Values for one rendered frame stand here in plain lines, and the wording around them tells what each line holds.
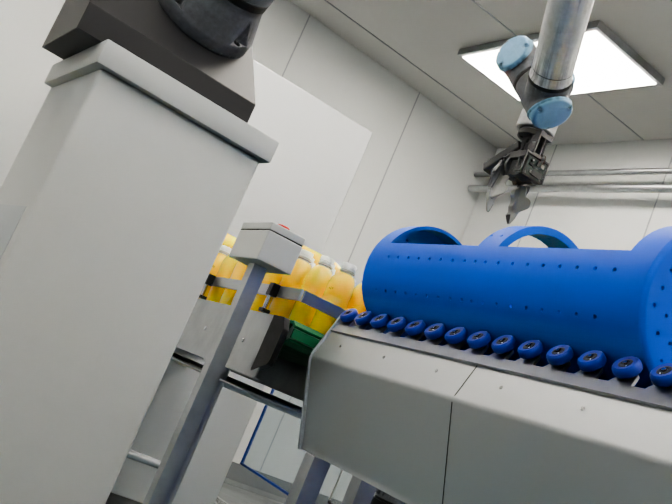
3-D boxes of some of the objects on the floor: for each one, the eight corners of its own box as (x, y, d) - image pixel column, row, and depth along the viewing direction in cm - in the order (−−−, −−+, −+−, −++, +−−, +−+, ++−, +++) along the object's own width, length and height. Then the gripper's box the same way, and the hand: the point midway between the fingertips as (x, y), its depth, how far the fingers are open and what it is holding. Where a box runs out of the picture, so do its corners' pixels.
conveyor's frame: (123, 690, 196) (284, 315, 211) (20, 492, 342) (120, 279, 357) (301, 732, 216) (437, 387, 231) (132, 528, 362) (222, 325, 377)
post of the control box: (81, 655, 205) (254, 262, 223) (78, 647, 209) (248, 262, 226) (97, 659, 207) (268, 269, 224) (93, 651, 211) (262, 268, 228)
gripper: (528, 118, 197) (495, 204, 193) (567, 145, 202) (535, 229, 198) (504, 123, 204) (471, 206, 201) (542, 148, 210) (511, 229, 206)
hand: (497, 212), depth 202 cm, fingers open, 5 cm apart
